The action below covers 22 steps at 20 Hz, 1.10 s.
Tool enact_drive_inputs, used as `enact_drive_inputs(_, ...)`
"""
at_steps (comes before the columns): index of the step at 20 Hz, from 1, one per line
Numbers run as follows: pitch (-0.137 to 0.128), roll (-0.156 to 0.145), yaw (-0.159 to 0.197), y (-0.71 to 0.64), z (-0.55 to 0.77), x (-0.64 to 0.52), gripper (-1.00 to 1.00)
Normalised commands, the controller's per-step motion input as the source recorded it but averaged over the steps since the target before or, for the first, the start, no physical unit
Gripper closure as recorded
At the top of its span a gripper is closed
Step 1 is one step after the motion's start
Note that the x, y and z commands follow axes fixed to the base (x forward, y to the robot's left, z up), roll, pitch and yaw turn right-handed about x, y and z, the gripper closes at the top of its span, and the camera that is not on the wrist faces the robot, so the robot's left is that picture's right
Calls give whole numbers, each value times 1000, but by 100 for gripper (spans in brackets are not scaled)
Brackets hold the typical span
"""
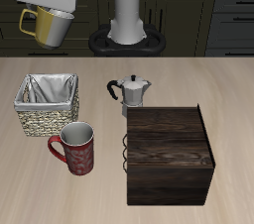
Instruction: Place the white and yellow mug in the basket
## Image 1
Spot white and yellow mug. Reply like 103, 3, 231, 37
18, 4, 75, 51

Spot dark wooden cabinet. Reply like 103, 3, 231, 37
121, 103, 217, 207

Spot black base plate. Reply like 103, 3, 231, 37
87, 23, 167, 58

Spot silver moka pot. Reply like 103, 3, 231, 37
106, 74, 153, 119

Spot woven basket with white liner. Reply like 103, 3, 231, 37
13, 72, 80, 139

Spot red patterned mug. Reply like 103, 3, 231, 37
47, 121, 95, 176

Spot dark kitchen cupboards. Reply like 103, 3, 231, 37
0, 0, 254, 58

